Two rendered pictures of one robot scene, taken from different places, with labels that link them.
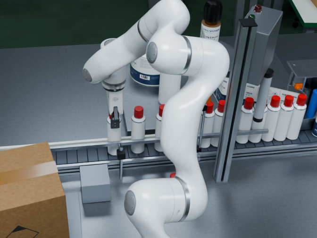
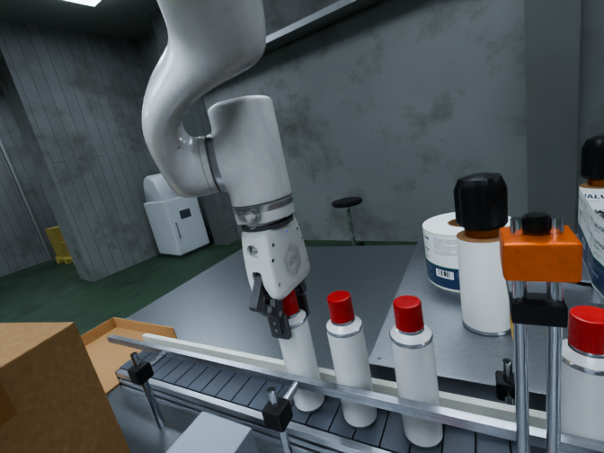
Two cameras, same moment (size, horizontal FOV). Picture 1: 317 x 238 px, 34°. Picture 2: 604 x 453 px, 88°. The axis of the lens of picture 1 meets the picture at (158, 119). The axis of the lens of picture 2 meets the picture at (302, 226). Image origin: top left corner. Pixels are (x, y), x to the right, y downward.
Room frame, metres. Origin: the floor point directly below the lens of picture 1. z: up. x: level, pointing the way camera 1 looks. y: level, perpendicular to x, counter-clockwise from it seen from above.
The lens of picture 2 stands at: (1.15, -0.17, 1.29)
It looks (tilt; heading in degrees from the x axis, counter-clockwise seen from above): 15 degrees down; 43
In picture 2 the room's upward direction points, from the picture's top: 12 degrees counter-clockwise
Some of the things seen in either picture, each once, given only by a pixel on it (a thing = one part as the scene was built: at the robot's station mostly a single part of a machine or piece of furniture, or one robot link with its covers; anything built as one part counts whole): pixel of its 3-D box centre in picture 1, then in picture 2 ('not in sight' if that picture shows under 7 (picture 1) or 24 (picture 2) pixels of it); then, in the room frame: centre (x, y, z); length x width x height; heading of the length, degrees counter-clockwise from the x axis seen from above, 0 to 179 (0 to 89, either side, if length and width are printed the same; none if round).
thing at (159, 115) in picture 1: (162, 128); (415, 370); (1.47, -0.02, 0.98); 0.05 x 0.05 x 0.20
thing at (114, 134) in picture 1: (114, 131); (297, 349); (1.44, 0.16, 0.98); 0.05 x 0.05 x 0.20
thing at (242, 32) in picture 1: (232, 110); not in sight; (1.38, -0.25, 1.16); 0.04 x 0.04 x 0.67; 12
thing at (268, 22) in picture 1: (255, 44); not in sight; (1.45, -0.30, 1.38); 0.17 x 0.10 x 0.19; 157
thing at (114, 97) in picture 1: (113, 95); (274, 251); (1.44, 0.16, 1.15); 0.10 x 0.07 x 0.11; 12
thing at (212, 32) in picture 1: (210, 29); (603, 197); (2.13, -0.21, 1.04); 0.09 x 0.09 x 0.29
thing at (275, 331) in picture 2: (115, 123); (272, 322); (1.40, 0.15, 1.06); 0.03 x 0.03 x 0.07; 12
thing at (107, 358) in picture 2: not in sight; (101, 354); (1.30, 0.80, 0.85); 0.30 x 0.26 x 0.04; 102
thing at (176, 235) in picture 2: not in sight; (173, 213); (3.41, 4.60, 0.64); 0.65 x 0.58 x 1.28; 96
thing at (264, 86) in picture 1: (262, 96); not in sight; (1.45, -0.35, 1.18); 0.04 x 0.04 x 0.21
